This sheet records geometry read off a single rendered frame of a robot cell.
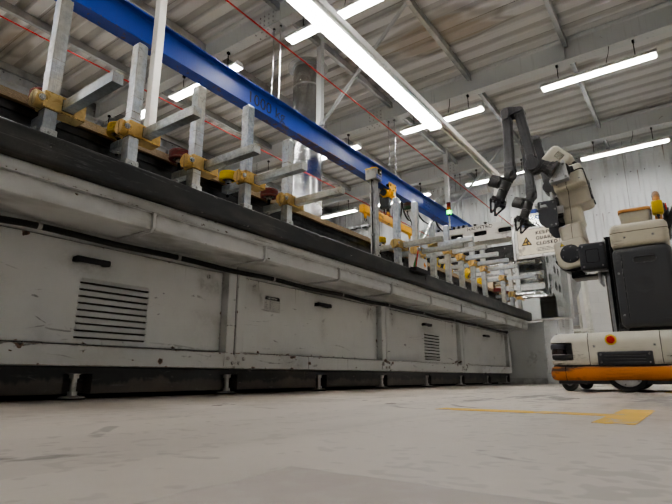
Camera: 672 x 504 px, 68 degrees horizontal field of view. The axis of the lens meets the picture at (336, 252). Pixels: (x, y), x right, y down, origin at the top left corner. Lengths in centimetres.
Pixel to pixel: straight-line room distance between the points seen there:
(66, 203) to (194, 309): 72
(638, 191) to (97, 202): 1144
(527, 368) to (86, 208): 479
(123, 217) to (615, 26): 794
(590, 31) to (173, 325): 779
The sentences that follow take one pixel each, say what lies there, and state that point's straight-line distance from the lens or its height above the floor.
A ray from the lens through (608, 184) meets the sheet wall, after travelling 1240.
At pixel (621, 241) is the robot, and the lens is 285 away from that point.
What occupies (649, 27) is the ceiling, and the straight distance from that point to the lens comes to 870.
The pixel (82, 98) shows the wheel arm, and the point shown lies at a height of 79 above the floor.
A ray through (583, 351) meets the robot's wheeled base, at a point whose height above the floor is 19.
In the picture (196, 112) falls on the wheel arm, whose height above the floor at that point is 82.
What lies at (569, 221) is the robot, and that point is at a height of 92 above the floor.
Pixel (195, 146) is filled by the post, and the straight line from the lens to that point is 188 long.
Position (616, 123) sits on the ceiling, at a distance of 1152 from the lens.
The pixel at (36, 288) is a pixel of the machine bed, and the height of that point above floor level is 33.
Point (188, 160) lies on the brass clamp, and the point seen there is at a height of 80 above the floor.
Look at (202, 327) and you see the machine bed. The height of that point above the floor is 26.
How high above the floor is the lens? 7
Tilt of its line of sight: 14 degrees up
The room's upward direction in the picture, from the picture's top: straight up
